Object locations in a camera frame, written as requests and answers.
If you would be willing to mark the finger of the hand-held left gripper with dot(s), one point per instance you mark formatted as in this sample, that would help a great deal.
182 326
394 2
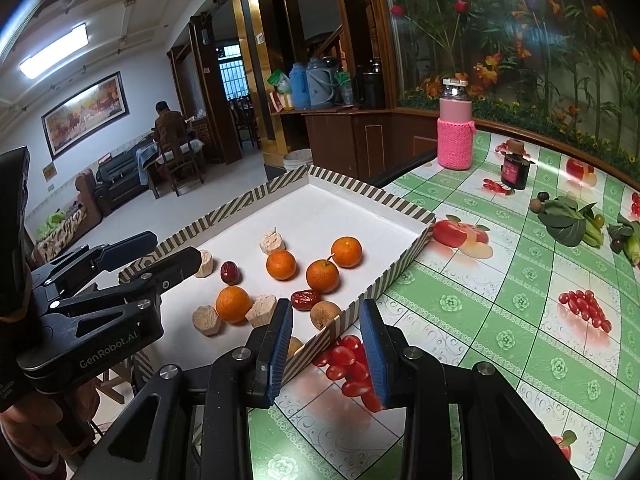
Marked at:
175 265
130 247

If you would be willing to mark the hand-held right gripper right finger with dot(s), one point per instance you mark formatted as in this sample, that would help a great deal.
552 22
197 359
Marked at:
372 350

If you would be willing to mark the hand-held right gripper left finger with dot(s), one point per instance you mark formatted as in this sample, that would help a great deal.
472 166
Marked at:
280 345

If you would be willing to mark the brown round fruit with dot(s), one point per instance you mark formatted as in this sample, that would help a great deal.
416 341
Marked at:
325 315
294 346

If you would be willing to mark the red date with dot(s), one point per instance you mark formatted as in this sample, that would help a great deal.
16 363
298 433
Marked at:
306 299
231 272

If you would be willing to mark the orange with stem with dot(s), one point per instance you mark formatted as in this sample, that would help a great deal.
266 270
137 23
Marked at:
322 276

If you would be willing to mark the beige cake piece with nub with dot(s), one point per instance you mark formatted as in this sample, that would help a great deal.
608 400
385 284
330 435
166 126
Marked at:
271 243

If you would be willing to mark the white tray with striped rim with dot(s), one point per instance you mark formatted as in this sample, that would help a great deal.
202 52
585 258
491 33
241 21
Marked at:
350 205

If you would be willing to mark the person's left hand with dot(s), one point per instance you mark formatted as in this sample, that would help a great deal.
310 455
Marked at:
30 435

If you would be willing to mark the brown armchair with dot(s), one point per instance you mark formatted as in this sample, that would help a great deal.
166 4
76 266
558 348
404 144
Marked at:
89 197

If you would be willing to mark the black sofa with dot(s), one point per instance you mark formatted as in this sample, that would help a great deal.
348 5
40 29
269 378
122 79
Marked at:
120 180

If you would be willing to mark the patterned blanket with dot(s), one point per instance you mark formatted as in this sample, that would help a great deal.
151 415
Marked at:
60 240

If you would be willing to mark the wooden dining chair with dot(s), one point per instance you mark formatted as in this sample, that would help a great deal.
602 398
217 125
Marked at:
182 170

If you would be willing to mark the dining table with white cloth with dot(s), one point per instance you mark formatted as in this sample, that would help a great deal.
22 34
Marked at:
195 146

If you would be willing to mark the green fruit-print tablecloth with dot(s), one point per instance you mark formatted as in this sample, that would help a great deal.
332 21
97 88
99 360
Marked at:
500 360

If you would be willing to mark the dark wooden dining chairs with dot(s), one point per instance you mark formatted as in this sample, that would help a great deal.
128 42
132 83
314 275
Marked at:
245 120

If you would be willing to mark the white bucket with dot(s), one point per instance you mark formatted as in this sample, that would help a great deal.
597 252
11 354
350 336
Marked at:
298 160

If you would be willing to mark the black chair back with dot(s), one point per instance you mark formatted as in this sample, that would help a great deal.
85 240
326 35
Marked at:
400 170

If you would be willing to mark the red and white box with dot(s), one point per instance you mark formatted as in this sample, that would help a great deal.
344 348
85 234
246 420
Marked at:
281 101

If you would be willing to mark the barred window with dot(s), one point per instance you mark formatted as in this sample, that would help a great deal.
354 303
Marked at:
233 72

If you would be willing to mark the ceiling light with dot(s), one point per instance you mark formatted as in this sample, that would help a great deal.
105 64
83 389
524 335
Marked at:
54 52

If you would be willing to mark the green bag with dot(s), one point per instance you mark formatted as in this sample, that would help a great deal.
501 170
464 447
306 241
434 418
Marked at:
279 82

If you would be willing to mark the wooden cabinet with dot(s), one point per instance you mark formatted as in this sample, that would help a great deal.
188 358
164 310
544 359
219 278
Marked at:
350 135

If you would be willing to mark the blue thermos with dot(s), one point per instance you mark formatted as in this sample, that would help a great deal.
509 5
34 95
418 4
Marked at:
298 87

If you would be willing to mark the golden pillar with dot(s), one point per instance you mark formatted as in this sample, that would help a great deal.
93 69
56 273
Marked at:
250 60

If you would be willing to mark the small brown fruit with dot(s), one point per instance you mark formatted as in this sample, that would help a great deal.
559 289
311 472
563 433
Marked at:
536 205

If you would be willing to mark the pink bottle with knitted sleeve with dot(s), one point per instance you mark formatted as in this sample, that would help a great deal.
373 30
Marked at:
455 140

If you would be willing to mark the dark jar with red label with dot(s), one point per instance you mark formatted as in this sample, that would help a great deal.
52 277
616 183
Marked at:
515 172

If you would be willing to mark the grey-blue thermos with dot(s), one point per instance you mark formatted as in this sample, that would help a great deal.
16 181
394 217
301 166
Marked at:
320 85

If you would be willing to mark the green leafy vegetable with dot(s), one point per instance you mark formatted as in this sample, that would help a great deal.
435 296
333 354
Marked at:
570 220

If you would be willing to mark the clear packet with green print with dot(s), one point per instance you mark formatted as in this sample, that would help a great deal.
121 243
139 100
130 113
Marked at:
345 89

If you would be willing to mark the small black flask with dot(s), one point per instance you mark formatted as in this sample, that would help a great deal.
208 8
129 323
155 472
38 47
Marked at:
357 91

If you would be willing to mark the black thermos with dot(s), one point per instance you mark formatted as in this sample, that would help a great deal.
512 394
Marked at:
374 85

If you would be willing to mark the yellow corn cob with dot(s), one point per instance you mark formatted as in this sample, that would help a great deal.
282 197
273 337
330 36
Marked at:
632 251

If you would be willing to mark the framed wall painting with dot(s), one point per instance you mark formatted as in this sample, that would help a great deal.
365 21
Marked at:
85 112

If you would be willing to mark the flower print wall panel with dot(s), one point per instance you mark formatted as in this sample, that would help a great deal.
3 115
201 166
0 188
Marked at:
550 60

